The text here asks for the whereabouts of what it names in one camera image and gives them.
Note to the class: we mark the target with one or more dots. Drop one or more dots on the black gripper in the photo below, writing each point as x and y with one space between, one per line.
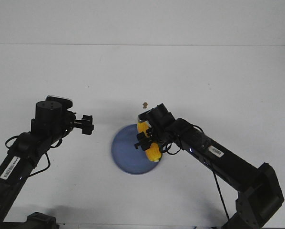
160 120
53 119

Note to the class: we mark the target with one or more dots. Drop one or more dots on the yellow corn cob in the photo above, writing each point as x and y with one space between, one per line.
153 153

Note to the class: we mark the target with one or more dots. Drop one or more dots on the blue round plate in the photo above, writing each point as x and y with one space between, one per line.
126 156

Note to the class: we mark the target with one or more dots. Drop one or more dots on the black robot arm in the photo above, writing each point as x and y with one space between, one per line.
22 158
259 191

